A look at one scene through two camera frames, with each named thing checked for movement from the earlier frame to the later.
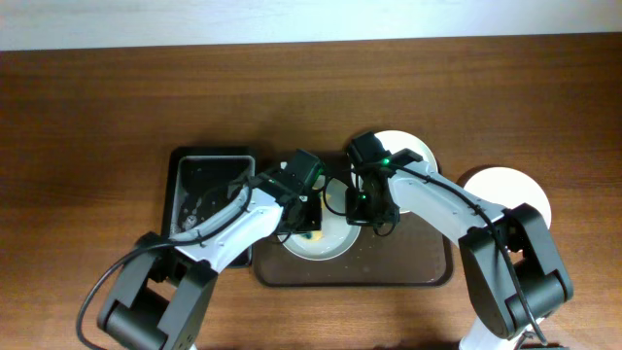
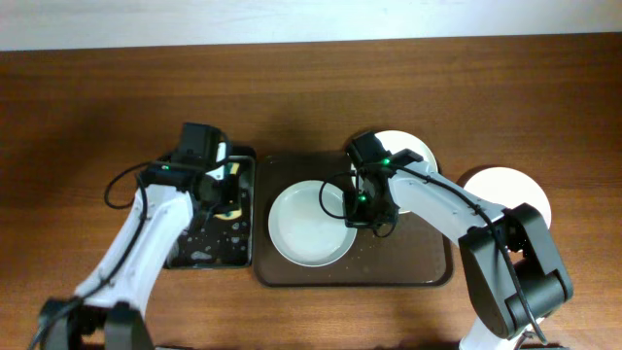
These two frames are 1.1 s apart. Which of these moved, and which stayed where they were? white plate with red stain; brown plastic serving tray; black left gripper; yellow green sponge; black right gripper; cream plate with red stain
Moved: yellow green sponge; black left gripper
Stayed: cream plate with red stain; white plate with red stain; brown plastic serving tray; black right gripper
